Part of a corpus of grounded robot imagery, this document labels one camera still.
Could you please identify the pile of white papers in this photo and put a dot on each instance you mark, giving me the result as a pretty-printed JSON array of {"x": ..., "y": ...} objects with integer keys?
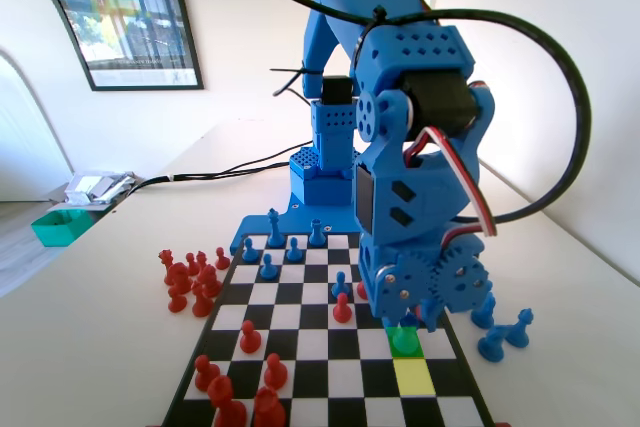
[{"x": 95, "y": 187}]

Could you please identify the blue rook chess piece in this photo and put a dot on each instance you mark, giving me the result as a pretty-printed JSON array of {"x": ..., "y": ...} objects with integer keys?
[
  {"x": 316, "y": 237},
  {"x": 404, "y": 342}
]

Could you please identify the black white chessboard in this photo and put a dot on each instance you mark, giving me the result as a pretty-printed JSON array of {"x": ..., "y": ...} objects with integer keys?
[{"x": 310, "y": 347}]

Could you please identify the blue pawn chess piece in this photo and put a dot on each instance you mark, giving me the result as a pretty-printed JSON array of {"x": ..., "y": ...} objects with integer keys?
[
  {"x": 340, "y": 287},
  {"x": 249, "y": 253},
  {"x": 294, "y": 252},
  {"x": 268, "y": 269}
]

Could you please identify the black framed map poster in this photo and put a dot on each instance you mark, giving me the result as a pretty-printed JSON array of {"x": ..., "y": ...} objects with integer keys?
[{"x": 130, "y": 7}]

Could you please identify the tall blue chess piece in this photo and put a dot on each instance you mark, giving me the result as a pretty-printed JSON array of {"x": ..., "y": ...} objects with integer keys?
[{"x": 520, "y": 333}]

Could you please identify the red pawn chess piece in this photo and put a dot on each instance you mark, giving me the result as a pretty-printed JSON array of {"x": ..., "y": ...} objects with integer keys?
[
  {"x": 206, "y": 376},
  {"x": 176, "y": 303},
  {"x": 249, "y": 342},
  {"x": 275, "y": 374},
  {"x": 342, "y": 311},
  {"x": 221, "y": 260},
  {"x": 191, "y": 265}
]

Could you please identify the blue geared gripper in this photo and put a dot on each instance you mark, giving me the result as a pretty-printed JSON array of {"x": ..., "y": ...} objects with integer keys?
[{"x": 406, "y": 283}]

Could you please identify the white arched panel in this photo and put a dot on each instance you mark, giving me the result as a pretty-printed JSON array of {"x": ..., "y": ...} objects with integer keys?
[{"x": 25, "y": 22}]

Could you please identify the green plastic box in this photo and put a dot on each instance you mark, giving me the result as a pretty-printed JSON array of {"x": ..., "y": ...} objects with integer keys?
[{"x": 55, "y": 232}]

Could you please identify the red rook chess piece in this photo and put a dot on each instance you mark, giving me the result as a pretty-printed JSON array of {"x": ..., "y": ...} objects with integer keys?
[{"x": 361, "y": 291}]

